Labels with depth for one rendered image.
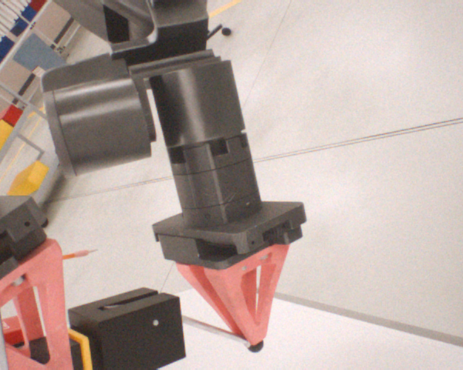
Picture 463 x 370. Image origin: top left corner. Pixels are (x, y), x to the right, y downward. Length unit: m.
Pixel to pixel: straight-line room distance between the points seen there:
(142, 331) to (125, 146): 0.11
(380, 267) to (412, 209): 0.22
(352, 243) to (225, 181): 1.49
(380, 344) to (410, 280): 1.17
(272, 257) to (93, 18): 0.22
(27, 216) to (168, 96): 0.13
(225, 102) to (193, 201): 0.07
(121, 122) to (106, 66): 0.05
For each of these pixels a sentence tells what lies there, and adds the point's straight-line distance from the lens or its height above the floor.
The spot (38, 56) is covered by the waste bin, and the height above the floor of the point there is 0.42.
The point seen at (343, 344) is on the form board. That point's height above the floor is 0.91.
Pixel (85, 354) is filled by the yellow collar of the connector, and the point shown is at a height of 1.14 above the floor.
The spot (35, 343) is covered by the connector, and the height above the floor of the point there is 1.16.
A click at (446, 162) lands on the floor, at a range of 1.82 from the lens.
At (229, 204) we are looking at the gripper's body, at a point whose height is 1.10.
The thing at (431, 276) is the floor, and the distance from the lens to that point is 1.61.
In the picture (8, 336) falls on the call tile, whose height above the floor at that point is 1.11.
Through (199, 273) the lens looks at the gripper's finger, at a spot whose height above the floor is 1.07.
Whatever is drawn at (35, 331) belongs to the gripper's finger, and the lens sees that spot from 0.33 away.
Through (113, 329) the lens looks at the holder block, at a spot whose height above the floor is 1.13.
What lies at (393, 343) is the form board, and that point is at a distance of 0.48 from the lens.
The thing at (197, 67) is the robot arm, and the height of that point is 1.17.
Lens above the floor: 1.28
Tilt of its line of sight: 31 degrees down
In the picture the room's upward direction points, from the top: 51 degrees counter-clockwise
